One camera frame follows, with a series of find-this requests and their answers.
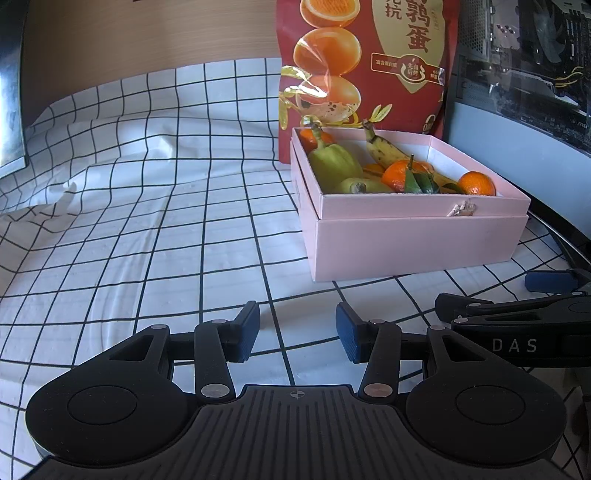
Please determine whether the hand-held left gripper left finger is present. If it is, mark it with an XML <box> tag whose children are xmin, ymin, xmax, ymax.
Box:
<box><xmin>107</xmin><ymin>301</ymin><xmax>262</xmax><ymax>401</ymax></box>

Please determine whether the large green pear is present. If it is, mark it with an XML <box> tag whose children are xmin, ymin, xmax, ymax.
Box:
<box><xmin>308</xmin><ymin>143</ymin><xmax>363</xmax><ymax>192</ymax></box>

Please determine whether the white checked tablecloth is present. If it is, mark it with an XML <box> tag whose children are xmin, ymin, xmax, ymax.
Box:
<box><xmin>0</xmin><ymin>58</ymin><xmax>591</xmax><ymax>480</ymax></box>

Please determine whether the dark monitor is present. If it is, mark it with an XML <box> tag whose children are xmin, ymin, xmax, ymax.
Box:
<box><xmin>0</xmin><ymin>0</ymin><xmax>29</xmax><ymax>178</ymax></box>

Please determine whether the red-orange mandarin with leaf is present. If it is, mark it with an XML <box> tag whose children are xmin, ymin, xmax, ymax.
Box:
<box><xmin>381</xmin><ymin>159</ymin><xmax>437</xmax><ymax>195</ymax></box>

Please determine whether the glass-sided computer case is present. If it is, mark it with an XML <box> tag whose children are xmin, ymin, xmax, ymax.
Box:
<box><xmin>443</xmin><ymin>0</ymin><xmax>591</xmax><ymax>261</ymax></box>

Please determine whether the pink cardboard box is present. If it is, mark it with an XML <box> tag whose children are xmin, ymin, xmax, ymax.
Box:
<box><xmin>290</xmin><ymin>128</ymin><xmax>531</xmax><ymax>282</ymax></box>

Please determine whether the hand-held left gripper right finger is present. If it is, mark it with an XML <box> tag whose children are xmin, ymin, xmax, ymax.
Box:
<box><xmin>335</xmin><ymin>302</ymin><xmax>490</xmax><ymax>401</ymax></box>

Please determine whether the spotted yellow banana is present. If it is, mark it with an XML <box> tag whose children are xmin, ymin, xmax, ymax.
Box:
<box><xmin>362</xmin><ymin>119</ymin><xmax>416</xmax><ymax>171</ymax></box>

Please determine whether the red snack bag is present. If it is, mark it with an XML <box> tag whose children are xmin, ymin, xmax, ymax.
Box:
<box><xmin>277</xmin><ymin>0</ymin><xmax>460</xmax><ymax>162</ymax></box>

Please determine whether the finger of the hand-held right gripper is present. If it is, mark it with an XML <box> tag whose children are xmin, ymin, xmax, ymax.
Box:
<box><xmin>435</xmin><ymin>292</ymin><xmax>591</xmax><ymax>329</ymax></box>
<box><xmin>525</xmin><ymin>268</ymin><xmax>591</xmax><ymax>293</ymax></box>

